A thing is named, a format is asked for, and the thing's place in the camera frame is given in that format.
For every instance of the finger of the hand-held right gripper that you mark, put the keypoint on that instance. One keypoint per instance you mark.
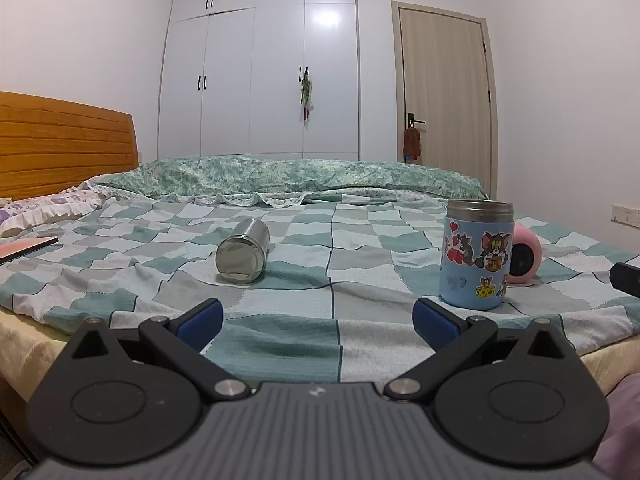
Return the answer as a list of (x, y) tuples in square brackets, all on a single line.
[(627, 277)]

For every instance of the stainless steel cup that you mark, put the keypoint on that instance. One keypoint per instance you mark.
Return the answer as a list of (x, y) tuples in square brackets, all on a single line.
[(241, 252)]

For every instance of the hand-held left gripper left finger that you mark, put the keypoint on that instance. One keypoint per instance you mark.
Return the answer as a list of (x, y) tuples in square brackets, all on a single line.
[(201, 319)]

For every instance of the green floral quilt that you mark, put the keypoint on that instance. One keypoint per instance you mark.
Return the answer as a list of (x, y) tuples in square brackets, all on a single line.
[(300, 175)]

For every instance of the beige wooden door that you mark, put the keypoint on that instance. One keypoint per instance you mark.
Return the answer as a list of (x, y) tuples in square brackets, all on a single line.
[(445, 75)]

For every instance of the pink cloth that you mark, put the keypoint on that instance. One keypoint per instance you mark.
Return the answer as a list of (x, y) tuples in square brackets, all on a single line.
[(625, 430)]

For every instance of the white wardrobe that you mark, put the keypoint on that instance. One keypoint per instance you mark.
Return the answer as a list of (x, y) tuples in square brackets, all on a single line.
[(260, 70)]

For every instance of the brown plush pendant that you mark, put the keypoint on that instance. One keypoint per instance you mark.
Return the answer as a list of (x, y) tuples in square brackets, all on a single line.
[(412, 145)]

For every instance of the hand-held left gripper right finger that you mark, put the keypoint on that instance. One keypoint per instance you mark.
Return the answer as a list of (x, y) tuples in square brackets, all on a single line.
[(434, 322)]

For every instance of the green hanging ornament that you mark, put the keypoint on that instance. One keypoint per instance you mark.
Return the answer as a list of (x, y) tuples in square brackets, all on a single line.
[(306, 92)]

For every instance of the purple floral pillow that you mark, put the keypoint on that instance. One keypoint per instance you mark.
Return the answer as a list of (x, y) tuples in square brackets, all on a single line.
[(45, 206)]

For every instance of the white wall socket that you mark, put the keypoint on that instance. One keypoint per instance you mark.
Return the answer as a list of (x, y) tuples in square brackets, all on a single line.
[(626, 214)]

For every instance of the wooden headboard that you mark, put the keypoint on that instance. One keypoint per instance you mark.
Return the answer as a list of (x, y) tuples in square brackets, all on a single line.
[(60, 145)]

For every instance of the pink round alarm clock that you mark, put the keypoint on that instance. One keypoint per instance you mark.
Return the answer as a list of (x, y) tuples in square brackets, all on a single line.
[(525, 255)]

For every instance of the blue cartoon sticker cup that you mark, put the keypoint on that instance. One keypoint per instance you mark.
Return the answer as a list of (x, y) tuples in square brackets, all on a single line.
[(475, 265)]

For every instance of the green checkered blanket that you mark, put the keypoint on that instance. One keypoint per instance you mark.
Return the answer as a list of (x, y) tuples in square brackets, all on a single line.
[(350, 260)]

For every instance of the yellow bed sheet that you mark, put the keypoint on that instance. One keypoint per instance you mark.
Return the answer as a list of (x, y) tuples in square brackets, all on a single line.
[(25, 345)]

